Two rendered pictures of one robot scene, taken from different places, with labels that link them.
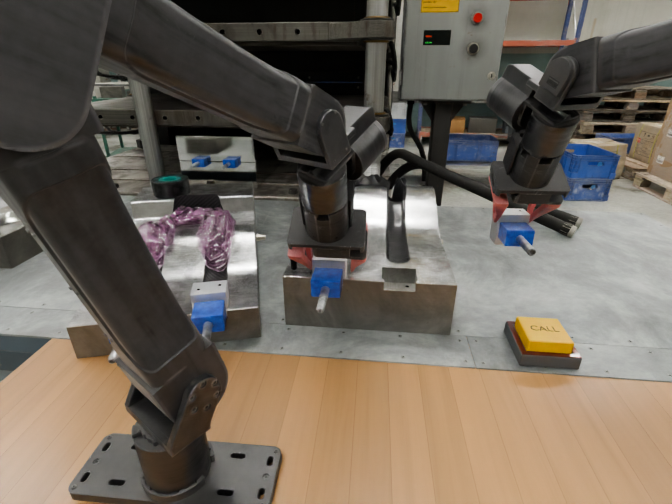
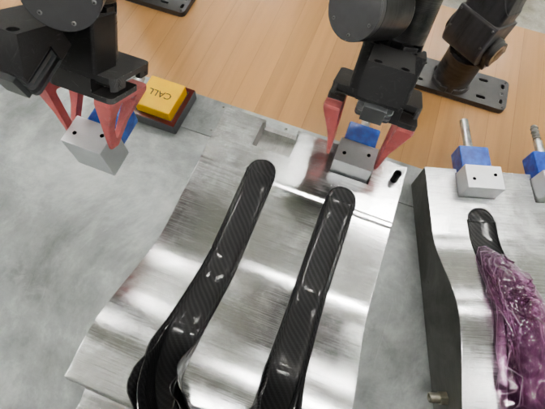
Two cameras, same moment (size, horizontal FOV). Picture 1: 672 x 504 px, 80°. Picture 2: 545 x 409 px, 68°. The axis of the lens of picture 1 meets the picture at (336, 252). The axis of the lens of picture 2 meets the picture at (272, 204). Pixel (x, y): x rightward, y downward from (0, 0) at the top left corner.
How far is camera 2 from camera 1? 0.86 m
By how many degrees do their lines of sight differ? 89
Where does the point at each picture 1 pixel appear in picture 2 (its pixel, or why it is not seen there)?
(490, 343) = (199, 124)
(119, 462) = (487, 90)
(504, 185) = (135, 61)
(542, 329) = (162, 93)
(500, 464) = (266, 46)
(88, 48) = not seen: outside the picture
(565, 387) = (179, 76)
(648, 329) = (39, 104)
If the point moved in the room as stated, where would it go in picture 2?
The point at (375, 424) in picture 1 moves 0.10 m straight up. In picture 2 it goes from (328, 83) to (340, 38)
